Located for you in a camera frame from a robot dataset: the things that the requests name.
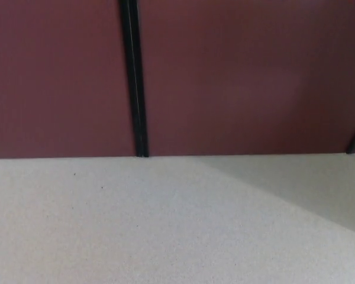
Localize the maroon door leaf with handle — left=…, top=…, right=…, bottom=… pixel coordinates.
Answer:
left=135, top=0, right=355, bottom=156

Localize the plain maroon door leaf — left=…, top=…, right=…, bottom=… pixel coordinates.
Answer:
left=0, top=0, right=137, bottom=160

